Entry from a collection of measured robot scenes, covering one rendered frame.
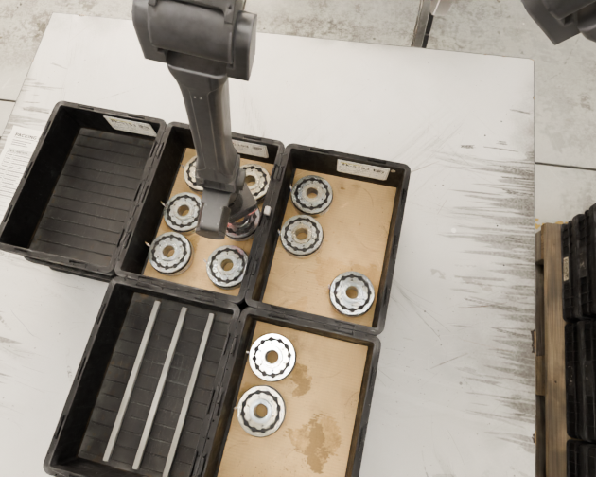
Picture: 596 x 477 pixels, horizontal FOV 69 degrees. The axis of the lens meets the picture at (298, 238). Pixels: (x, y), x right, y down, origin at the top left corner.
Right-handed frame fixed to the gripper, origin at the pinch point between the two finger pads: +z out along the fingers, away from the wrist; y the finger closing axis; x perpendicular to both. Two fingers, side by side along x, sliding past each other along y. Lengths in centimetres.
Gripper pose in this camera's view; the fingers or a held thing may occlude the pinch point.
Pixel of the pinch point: (237, 216)
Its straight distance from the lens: 102.7
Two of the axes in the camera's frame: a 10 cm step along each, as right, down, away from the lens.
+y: 8.7, -4.9, 0.8
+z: 0.7, 2.7, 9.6
